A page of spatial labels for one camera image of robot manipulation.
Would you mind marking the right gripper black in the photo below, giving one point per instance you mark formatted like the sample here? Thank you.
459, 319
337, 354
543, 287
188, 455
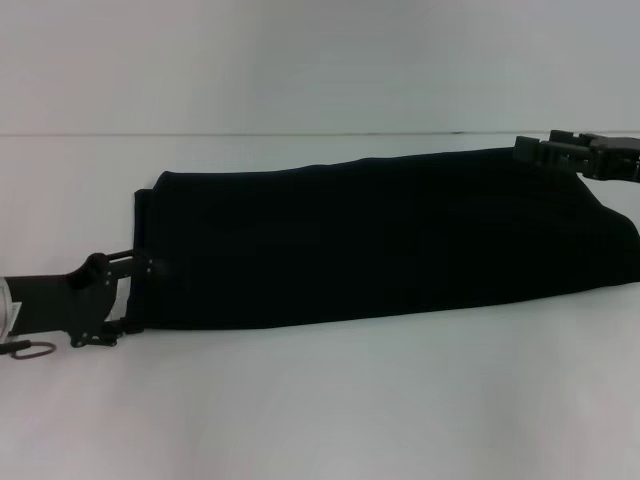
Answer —
612, 157

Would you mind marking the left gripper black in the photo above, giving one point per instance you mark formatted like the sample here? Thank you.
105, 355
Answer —
55, 300

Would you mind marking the black t-shirt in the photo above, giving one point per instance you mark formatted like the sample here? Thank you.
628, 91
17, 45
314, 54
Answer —
375, 240

